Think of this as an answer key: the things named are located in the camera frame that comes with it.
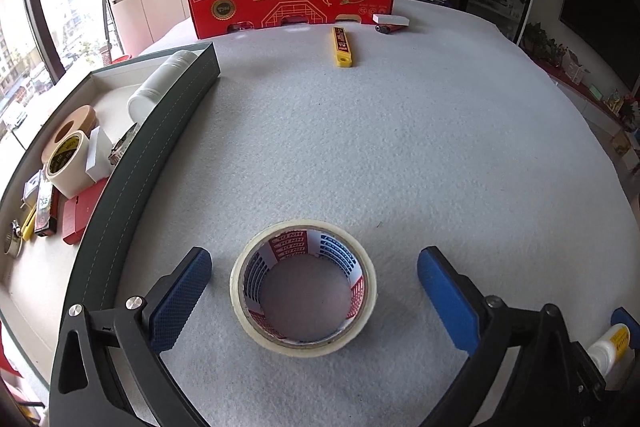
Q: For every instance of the green potted plant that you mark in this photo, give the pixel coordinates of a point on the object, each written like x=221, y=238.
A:
x=545, y=44

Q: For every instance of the black television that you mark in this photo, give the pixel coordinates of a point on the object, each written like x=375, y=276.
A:
x=610, y=7

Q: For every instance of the yellow blade case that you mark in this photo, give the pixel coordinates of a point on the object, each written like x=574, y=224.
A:
x=342, y=47

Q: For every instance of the red playing card box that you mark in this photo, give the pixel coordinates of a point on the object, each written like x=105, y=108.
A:
x=45, y=207

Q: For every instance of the white flat block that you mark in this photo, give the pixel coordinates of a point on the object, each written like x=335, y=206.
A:
x=390, y=19

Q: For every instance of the small white bottle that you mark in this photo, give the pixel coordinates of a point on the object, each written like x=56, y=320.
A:
x=605, y=349

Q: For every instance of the grey-green shallow tray box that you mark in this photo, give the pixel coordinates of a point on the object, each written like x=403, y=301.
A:
x=150, y=147

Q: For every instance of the tape roll blue red core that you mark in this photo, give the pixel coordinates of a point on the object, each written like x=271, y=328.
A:
x=300, y=347

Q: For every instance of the tape roll yellow black core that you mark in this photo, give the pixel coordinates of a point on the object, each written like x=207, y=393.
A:
x=70, y=177

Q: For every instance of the black-framed window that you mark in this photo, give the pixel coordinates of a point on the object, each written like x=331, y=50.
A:
x=30, y=47

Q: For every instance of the large white bottle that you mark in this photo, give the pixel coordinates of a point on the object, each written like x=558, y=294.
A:
x=155, y=87

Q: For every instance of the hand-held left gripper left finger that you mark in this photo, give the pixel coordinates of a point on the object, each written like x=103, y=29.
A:
x=182, y=302

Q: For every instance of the yellow utility knife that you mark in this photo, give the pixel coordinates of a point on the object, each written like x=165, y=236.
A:
x=27, y=224

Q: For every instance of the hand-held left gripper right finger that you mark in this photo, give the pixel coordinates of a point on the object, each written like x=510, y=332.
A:
x=447, y=302

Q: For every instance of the mop pole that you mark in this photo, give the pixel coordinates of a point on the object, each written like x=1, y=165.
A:
x=106, y=22

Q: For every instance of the small white box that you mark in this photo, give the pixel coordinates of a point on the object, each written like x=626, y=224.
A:
x=97, y=157

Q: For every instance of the white power adapter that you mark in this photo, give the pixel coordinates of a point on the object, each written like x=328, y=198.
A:
x=32, y=186

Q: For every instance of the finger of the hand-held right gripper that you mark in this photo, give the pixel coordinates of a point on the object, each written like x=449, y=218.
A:
x=620, y=317

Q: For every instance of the small dark red cylinder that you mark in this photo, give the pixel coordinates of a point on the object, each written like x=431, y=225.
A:
x=385, y=29

